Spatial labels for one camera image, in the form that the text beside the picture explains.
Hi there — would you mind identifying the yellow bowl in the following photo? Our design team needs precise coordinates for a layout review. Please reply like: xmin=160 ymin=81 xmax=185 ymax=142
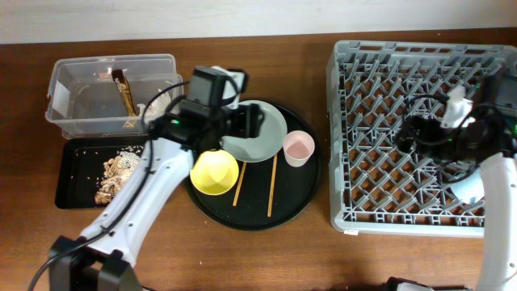
xmin=190 ymin=150 xmax=239 ymax=196

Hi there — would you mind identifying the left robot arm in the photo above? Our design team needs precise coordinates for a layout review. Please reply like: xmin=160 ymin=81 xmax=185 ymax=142
xmin=29 ymin=66 xmax=264 ymax=290

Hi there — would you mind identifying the grey plate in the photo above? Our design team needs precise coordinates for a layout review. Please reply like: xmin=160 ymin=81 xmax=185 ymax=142
xmin=221 ymin=100 xmax=288 ymax=162

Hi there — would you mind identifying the blue cup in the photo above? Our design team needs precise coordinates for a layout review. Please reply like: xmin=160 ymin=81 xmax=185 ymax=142
xmin=450 ymin=168 xmax=485 ymax=205

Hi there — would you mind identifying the peanut shells and rice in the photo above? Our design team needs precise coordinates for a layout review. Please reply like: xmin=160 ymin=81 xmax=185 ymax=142
xmin=94 ymin=151 xmax=140 ymax=205

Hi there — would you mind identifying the wooden chopstick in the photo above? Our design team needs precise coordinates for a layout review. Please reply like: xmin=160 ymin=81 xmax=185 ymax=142
xmin=232 ymin=162 xmax=247 ymax=207
xmin=267 ymin=154 xmax=278 ymax=217

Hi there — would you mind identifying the brown snack wrapper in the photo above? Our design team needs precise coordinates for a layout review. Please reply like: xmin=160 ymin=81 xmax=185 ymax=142
xmin=111 ymin=69 xmax=137 ymax=117

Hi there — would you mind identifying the pink cup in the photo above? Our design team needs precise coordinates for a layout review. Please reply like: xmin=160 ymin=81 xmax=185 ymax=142
xmin=283 ymin=130 xmax=316 ymax=167

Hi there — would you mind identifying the grey dishwasher rack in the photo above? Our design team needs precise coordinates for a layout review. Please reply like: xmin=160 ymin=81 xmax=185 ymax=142
xmin=326 ymin=40 xmax=516 ymax=238

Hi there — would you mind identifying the white tissue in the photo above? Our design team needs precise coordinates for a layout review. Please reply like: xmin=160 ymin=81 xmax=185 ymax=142
xmin=137 ymin=89 xmax=172 ymax=120

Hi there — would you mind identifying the clear plastic bin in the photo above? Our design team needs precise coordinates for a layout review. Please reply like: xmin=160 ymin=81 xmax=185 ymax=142
xmin=45 ymin=54 xmax=183 ymax=139

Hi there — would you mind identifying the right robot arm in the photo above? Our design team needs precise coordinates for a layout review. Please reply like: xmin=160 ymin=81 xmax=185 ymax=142
xmin=395 ymin=73 xmax=516 ymax=290

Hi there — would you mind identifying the round black serving tray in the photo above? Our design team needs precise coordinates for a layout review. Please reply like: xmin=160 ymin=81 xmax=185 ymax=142
xmin=183 ymin=99 xmax=323 ymax=231

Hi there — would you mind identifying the black rectangular tray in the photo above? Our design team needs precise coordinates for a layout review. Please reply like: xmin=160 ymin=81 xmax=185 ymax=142
xmin=54 ymin=136 xmax=146 ymax=209

